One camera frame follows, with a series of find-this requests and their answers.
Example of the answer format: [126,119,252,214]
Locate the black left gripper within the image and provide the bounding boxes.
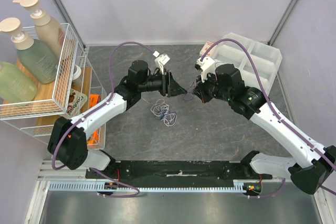
[139,68,187,98]

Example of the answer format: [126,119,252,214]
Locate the purple thin cable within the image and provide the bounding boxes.
[182,82,200,102]

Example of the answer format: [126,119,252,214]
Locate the white thin cable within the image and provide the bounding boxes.
[150,99,177,127]

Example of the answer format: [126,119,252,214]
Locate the blue thin cable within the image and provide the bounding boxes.
[154,108,177,125]

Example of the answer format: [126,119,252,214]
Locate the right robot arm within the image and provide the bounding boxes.
[193,63,335,195]

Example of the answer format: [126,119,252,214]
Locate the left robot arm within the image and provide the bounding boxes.
[47,60,187,178]

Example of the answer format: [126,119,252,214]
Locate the small red white box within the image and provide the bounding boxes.
[199,41,218,58]

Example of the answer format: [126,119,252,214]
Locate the white plastic compartment tray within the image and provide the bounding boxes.
[210,33,282,94]

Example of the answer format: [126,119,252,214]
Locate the orange snack packet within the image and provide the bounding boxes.
[88,94,101,109]

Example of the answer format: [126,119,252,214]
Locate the brown white snack bag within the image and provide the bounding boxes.
[63,89,88,119]

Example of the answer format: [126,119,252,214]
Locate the small white cup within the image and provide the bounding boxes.
[72,65,82,82]

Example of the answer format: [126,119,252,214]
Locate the wooden shelf board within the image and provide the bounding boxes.
[1,56,92,136]

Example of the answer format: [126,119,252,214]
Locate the beige pump bottle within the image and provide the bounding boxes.
[13,0,65,59]

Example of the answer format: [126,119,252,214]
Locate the grey-green pump bottle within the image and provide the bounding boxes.
[1,17,59,84]

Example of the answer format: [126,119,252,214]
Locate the light green bottle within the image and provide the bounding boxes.
[1,61,37,103]

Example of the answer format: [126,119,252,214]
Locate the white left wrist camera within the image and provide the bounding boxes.
[152,51,170,74]

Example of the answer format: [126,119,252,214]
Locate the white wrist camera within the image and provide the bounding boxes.
[196,57,216,82]
[152,51,170,74]

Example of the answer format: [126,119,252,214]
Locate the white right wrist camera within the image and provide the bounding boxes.
[196,57,216,82]

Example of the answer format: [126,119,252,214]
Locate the white wire basket shelf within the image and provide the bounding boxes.
[1,23,107,144]

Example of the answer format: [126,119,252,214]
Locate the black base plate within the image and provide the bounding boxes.
[102,161,272,187]

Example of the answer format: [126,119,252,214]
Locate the white slotted cable duct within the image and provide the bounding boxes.
[48,180,246,193]

